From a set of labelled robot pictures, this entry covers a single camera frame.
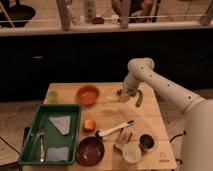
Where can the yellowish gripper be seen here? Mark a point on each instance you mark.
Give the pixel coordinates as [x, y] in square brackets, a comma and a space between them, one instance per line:
[123, 97]

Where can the grey cloth upper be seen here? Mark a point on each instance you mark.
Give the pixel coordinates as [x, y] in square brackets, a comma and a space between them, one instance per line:
[62, 124]

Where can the dark metal can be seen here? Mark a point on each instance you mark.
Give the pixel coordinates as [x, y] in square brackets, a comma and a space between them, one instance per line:
[146, 142]

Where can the green plastic tray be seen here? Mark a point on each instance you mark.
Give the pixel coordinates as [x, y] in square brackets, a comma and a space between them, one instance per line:
[30, 154]

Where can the wooden block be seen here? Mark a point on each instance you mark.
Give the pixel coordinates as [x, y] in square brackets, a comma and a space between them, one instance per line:
[123, 138]

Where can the grey sponge lower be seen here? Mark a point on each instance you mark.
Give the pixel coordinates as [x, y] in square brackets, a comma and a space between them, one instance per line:
[57, 154]

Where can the orange fruit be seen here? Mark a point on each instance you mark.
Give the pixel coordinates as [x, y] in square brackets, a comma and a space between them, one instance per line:
[89, 125]

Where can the brown grape bunch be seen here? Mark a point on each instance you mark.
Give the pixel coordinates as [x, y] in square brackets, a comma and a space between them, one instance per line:
[122, 94]

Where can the silver utensil in tray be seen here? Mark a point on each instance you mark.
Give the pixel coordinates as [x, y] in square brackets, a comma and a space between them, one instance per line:
[40, 135]

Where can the light green cup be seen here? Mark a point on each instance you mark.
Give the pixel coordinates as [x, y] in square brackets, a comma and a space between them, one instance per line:
[52, 97]

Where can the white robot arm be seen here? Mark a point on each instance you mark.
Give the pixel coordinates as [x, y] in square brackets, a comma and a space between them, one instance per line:
[197, 145]

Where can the red orange bowl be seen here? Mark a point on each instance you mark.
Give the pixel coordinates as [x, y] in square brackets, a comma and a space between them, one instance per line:
[87, 95]

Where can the dark maroon bowl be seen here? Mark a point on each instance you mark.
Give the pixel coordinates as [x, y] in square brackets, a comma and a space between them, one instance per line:
[90, 151]

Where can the white handled brush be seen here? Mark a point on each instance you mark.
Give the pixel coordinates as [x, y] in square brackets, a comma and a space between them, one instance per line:
[101, 134]

